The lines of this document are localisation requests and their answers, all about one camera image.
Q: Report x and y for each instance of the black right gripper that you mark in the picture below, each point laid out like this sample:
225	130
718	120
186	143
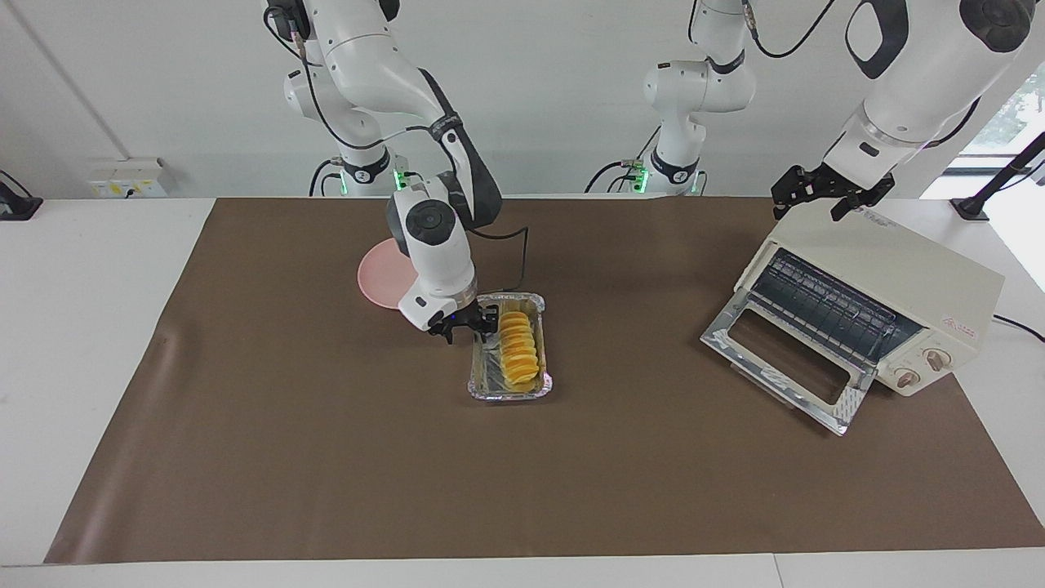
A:
457	318

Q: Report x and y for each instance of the white toaster oven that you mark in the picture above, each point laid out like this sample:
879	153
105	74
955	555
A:
898	269

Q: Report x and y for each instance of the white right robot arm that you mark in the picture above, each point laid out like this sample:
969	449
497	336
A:
437	237

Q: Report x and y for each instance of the bright window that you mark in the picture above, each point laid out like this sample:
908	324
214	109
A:
1012	114

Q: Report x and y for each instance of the silver glass oven door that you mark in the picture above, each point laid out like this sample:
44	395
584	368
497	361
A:
735	335

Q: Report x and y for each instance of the brown table mat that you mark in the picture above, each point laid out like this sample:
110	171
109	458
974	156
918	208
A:
490	474

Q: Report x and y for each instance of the yellow ridged bread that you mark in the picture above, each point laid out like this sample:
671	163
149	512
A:
520	351

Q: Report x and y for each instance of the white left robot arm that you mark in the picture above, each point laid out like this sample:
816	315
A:
922	73

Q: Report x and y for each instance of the black stand with pole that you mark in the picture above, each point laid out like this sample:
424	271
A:
980	200

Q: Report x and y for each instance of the aluminium foil tray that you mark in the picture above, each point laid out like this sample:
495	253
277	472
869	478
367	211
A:
490	384

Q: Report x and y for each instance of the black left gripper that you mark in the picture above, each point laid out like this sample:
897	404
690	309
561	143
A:
833	181

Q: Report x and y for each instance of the black table clamp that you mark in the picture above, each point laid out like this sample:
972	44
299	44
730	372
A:
16	204

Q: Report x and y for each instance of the beige oven knob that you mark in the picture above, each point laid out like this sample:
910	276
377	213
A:
908	379
936	359

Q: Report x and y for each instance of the pink round plate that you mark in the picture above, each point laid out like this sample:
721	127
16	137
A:
380	273

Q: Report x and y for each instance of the white wall outlet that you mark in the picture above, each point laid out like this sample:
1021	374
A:
126	178

